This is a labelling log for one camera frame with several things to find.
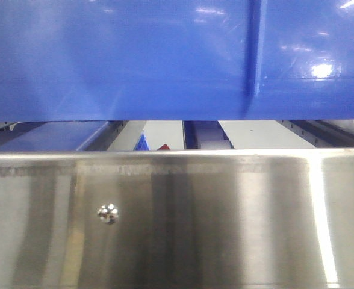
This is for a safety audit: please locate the steel front rack beam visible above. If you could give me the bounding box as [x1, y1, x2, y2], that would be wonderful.
[0, 148, 354, 288]

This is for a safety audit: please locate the large blue plastic bin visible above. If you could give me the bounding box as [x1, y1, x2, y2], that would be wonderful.
[0, 1, 354, 122]

